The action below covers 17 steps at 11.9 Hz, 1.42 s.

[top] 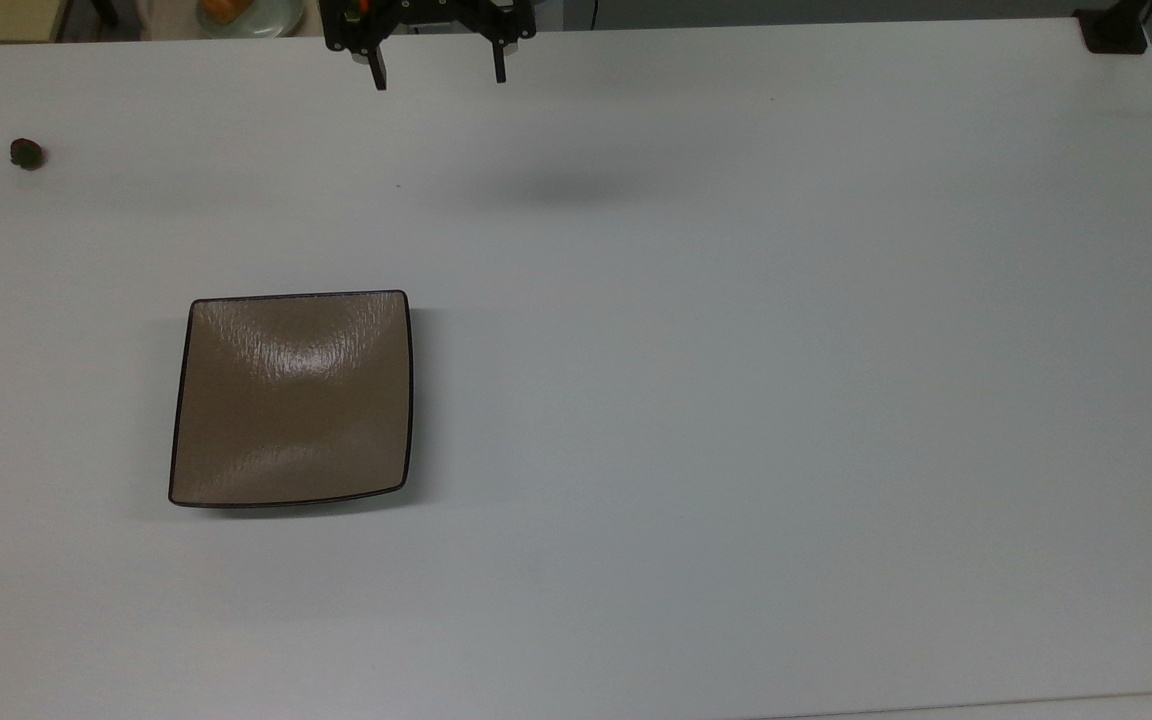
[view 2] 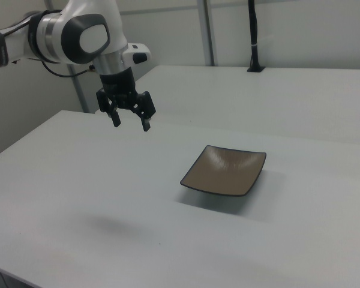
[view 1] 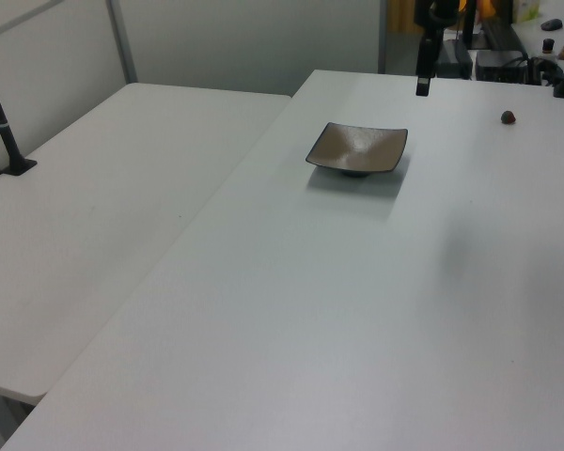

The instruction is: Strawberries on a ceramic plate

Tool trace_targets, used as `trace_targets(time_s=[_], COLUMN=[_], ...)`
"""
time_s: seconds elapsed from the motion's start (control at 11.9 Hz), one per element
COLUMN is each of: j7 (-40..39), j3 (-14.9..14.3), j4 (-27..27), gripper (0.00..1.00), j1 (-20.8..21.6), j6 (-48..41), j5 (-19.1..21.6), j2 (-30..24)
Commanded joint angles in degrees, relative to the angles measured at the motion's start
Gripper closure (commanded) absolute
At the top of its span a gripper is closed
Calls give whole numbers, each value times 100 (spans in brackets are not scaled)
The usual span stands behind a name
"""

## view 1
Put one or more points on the black vertical pole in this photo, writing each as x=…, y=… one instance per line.
x=470, y=23

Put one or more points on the black computer mouse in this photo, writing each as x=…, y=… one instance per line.
x=552, y=24

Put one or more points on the grey metal partition post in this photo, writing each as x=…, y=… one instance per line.
x=122, y=42

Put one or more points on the black electronics box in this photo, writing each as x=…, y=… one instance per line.
x=500, y=63

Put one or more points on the square brown ceramic plate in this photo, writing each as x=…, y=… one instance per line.
x=357, y=148

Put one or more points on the black power supply box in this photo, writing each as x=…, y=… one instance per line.
x=453, y=56

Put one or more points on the black camera stand with base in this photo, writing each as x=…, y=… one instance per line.
x=2, y=127

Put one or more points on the small dark brown object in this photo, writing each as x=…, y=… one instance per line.
x=508, y=117

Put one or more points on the wooden door panel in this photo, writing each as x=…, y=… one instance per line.
x=402, y=16

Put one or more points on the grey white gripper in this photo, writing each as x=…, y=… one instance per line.
x=432, y=11

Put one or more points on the orange object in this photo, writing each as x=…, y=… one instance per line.
x=485, y=8

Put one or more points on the grey metal door post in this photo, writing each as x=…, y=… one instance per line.
x=382, y=37

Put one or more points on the green white carton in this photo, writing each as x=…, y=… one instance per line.
x=526, y=10

